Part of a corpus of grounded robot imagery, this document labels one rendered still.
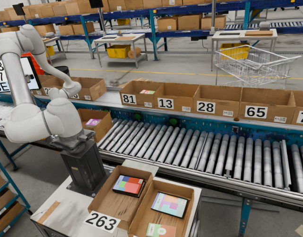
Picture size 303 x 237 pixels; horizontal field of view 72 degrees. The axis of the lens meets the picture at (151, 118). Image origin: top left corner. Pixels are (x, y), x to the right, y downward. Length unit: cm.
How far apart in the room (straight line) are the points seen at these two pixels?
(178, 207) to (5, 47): 145
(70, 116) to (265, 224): 192
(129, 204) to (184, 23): 539
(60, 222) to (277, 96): 198
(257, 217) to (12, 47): 241
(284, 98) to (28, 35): 207
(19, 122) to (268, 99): 195
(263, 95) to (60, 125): 172
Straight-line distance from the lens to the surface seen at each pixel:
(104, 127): 210
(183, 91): 227
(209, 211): 235
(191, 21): 619
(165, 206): 142
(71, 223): 156
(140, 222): 141
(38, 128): 133
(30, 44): 168
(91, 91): 250
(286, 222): 245
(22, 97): 145
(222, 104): 192
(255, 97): 219
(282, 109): 193
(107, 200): 155
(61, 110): 130
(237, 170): 168
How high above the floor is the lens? 195
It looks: 32 degrees down
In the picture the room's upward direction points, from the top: 8 degrees counter-clockwise
